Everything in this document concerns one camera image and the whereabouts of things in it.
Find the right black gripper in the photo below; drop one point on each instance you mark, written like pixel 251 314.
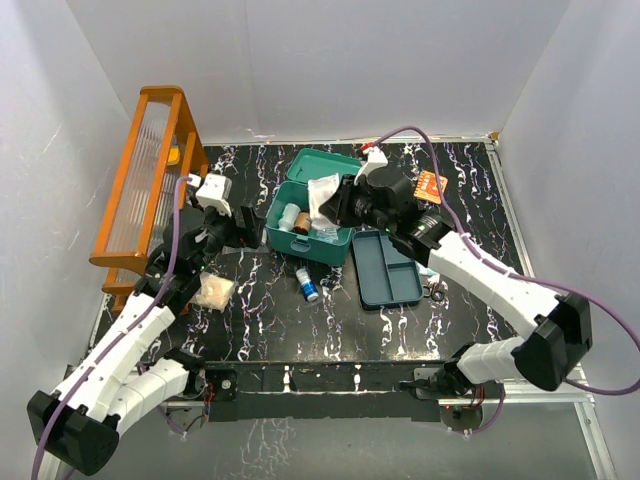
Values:
pixel 338 207

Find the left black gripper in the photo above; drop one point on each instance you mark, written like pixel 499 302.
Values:
pixel 251 223

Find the blue cotton swab packet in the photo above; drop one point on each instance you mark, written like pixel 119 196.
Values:
pixel 329 235

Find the amber bottle orange label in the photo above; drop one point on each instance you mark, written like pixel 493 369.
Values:
pixel 302 224

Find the white plastic medicine bottle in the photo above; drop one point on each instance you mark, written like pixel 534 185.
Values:
pixel 288 218

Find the small white blue bottle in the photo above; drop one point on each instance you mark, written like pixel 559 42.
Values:
pixel 308 287

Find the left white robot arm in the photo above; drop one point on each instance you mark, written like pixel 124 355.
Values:
pixel 83 419

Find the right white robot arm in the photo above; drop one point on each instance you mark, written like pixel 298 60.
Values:
pixel 553 332

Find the green medicine box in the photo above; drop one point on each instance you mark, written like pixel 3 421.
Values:
pixel 309 164

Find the clear bag cotton balls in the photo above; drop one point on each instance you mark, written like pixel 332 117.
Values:
pixel 214 292

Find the dark blue divided tray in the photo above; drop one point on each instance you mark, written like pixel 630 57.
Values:
pixel 386 278

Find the orange patterned card packet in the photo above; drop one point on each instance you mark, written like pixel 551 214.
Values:
pixel 426 188

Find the yellow item on rack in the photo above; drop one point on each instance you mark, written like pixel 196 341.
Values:
pixel 174 156

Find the orange wooden rack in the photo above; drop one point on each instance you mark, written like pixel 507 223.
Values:
pixel 141 201

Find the small scissors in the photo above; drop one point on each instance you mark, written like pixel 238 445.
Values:
pixel 434 291

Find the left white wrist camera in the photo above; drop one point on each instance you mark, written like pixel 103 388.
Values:
pixel 212 190

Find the black front mounting rail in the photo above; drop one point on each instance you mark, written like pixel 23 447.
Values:
pixel 335 390

